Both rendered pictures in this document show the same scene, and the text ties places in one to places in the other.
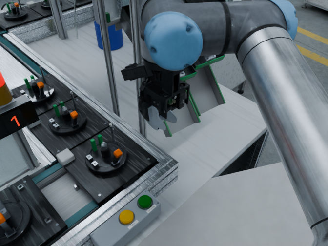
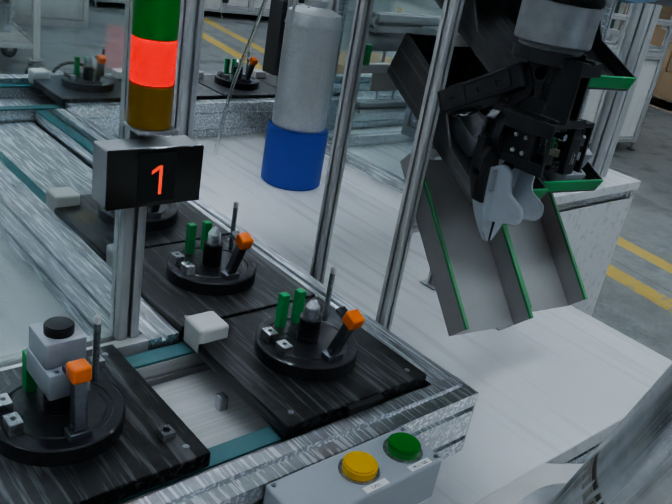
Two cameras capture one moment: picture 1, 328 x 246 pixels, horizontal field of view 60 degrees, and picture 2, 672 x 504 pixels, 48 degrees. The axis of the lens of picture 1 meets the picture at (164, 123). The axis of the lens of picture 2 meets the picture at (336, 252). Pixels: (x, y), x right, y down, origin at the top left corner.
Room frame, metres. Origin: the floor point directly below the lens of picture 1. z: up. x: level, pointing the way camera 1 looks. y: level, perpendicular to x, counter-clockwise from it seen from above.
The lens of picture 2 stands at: (-0.27, 0.18, 1.52)
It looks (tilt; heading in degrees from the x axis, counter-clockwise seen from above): 24 degrees down; 0
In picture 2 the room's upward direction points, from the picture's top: 10 degrees clockwise
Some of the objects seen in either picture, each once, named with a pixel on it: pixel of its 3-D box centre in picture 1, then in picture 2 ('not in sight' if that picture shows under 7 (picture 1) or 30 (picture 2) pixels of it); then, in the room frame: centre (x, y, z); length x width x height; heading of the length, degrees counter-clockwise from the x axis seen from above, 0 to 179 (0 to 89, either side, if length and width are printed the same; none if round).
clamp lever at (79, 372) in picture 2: (3, 222); (75, 392); (0.35, 0.41, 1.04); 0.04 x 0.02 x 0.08; 44
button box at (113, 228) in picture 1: (127, 222); (354, 490); (0.41, 0.11, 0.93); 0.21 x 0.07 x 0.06; 134
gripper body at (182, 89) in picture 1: (163, 82); (540, 110); (0.49, 0.00, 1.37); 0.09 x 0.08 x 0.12; 44
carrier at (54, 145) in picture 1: (66, 114); (212, 249); (0.79, 0.37, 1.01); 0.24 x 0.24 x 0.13; 44
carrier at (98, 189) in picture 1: (104, 150); (309, 324); (0.62, 0.19, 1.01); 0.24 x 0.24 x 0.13; 44
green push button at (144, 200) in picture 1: (145, 202); (403, 448); (0.46, 0.06, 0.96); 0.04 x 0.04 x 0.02
